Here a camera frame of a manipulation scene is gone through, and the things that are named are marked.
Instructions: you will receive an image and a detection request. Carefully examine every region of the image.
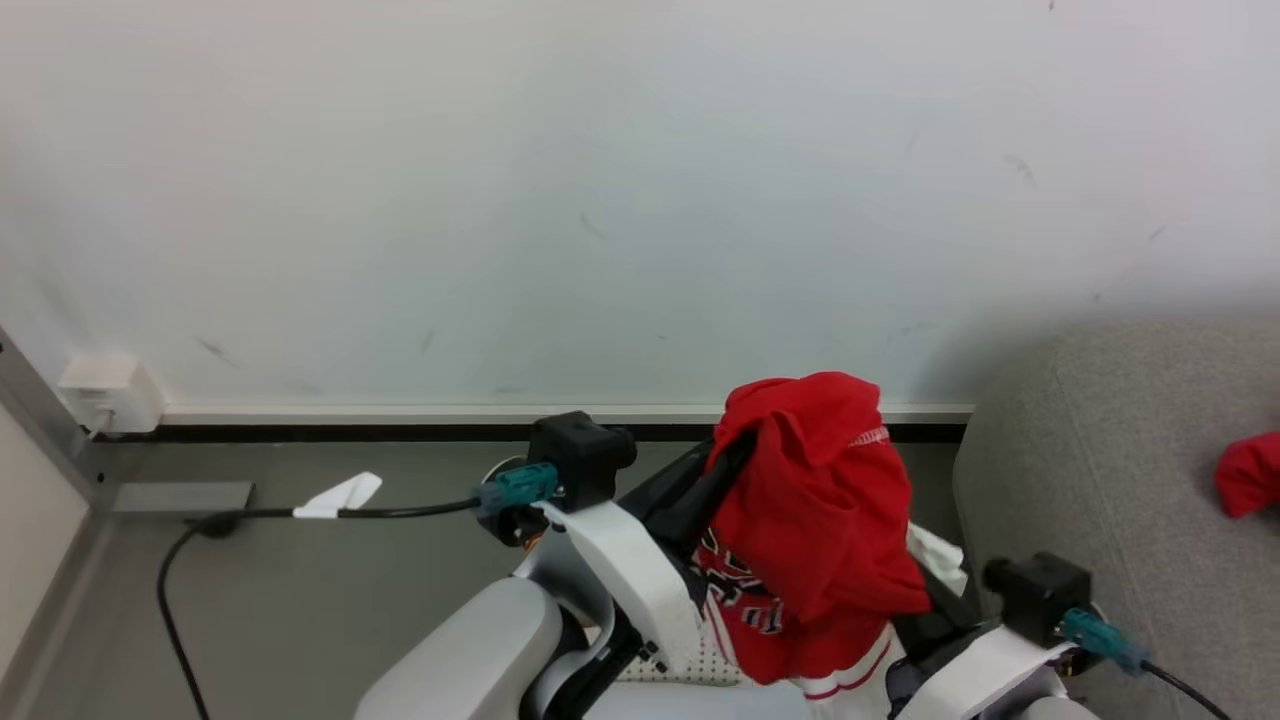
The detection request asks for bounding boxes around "white cable tag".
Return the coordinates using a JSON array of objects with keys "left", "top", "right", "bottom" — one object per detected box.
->
[{"left": 292, "top": 471, "right": 384, "bottom": 520}]

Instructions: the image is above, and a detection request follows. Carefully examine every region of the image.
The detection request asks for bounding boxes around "white black baseboard strip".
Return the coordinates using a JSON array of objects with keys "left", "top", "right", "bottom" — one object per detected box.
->
[{"left": 160, "top": 402, "right": 976, "bottom": 444}]

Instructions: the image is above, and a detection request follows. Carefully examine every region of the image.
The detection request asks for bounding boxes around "black cable teal plug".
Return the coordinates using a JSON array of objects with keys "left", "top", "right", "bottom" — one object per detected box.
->
[
  {"left": 1058, "top": 607, "right": 1237, "bottom": 720},
  {"left": 156, "top": 461, "right": 562, "bottom": 720}
]

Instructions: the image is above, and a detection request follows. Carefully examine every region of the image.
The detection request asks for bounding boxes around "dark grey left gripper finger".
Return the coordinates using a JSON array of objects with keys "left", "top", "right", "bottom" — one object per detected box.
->
[{"left": 668, "top": 432, "right": 758, "bottom": 549}]

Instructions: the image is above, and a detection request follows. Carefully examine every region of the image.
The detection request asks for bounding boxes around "grey fabric sofa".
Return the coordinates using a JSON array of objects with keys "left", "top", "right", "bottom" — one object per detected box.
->
[{"left": 952, "top": 320, "right": 1280, "bottom": 720}]

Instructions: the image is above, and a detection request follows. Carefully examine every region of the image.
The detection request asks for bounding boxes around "white side panel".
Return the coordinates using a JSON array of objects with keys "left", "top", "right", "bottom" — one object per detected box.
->
[{"left": 0, "top": 400, "right": 93, "bottom": 691}]

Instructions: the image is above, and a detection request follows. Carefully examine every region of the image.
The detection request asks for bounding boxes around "white wall outlet box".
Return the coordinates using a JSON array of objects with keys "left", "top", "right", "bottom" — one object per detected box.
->
[{"left": 57, "top": 352, "right": 165, "bottom": 437}]

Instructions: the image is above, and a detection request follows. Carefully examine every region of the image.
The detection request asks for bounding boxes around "red jersey with print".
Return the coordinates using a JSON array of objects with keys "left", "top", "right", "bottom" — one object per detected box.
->
[{"left": 694, "top": 371, "right": 933, "bottom": 720}]

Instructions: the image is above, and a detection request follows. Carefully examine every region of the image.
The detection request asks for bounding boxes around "white laundry basket brown rim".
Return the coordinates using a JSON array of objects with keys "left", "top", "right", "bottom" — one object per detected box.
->
[{"left": 614, "top": 630, "right": 746, "bottom": 689}]

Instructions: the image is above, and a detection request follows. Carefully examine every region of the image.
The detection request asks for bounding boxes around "white cloth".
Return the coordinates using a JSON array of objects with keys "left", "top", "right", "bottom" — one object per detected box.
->
[{"left": 905, "top": 521, "right": 970, "bottom": 598}]

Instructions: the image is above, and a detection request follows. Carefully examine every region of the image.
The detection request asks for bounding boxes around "red garment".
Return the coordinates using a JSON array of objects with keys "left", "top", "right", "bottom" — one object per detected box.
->
[{"left": 1214, "top": 431, "right": 1280, "bottom": 520}]

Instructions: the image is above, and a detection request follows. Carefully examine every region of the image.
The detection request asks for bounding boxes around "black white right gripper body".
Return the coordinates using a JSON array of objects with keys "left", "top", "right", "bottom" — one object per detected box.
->
[{"left": 888, "top": 590, "right": 987, "bottom": 691}]

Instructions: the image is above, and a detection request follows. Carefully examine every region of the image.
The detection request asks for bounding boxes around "grey metal frame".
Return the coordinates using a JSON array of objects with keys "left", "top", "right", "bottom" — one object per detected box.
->
[{"left": 0, "top": 325, "right": 256, "bottom": 517}]

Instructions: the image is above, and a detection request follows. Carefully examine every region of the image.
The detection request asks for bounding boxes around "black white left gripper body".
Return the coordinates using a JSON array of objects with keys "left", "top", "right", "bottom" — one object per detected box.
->
[{"left": 618, "top": 443, "right": 721, "bottom": 573}]

